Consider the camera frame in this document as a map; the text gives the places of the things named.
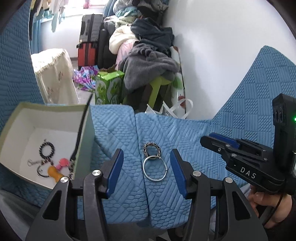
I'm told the grey fleece garment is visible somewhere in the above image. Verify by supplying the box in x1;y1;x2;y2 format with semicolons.
118;43;180;96

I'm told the cream white puffy garment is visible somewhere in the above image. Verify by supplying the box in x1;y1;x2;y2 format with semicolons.
109;25;138;55

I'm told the purple patterned cloth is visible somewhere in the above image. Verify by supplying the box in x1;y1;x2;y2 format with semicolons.
73;65;99;92

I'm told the silver ring bangle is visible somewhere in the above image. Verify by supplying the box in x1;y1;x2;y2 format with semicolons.
142;156;168;182

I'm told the black beaded bracelet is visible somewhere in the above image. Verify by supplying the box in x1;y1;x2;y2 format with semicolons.
38;141;56;159

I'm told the white plastic bag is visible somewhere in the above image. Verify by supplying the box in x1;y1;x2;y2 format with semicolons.
145;98;194;120

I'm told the cream lace covered box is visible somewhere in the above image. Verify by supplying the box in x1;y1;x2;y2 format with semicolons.
31;48;78;105

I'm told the pink bead hair tie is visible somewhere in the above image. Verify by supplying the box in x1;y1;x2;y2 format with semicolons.
55;158;70;170

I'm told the green plastic stool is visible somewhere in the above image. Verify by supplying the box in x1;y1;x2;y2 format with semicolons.
122;76;172;113

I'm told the patterned black white bangle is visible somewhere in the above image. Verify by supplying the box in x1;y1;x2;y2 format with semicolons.
143;142;162;159

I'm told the orange carrot charm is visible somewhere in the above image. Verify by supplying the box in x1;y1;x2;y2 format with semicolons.
48;166;64;183

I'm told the green cartoon cardboard box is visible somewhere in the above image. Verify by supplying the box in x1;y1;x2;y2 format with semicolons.
95;70;125;105

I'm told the black suitcase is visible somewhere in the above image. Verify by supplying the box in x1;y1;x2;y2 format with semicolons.
79;14;103;43

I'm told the left blue covered chair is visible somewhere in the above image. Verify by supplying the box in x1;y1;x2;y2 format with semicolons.
1;1;149;224

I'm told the red suitcase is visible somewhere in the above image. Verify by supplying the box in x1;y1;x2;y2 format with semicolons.
76;42;97;69

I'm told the pale green box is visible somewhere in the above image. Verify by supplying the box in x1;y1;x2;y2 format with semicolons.
1;102;95;189

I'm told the dark navy jacket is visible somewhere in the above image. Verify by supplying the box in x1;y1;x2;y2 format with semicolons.
130;18;175;57

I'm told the person's right hand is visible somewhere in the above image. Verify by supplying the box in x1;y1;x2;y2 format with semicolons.
247;185;295;229

